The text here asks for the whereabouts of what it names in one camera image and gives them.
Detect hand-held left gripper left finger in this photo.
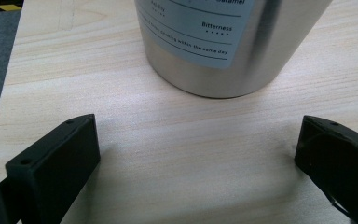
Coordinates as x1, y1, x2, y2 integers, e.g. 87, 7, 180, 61
5, 113, 102, 224

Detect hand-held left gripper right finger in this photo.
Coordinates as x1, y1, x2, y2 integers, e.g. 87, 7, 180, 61
294, 115, 358, 224

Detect silver metal cup blue label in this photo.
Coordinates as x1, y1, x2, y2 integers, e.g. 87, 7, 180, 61
133, 0, 334, 100

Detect black yellow striped stand base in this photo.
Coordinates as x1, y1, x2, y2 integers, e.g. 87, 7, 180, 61
0, 0, 24, 13

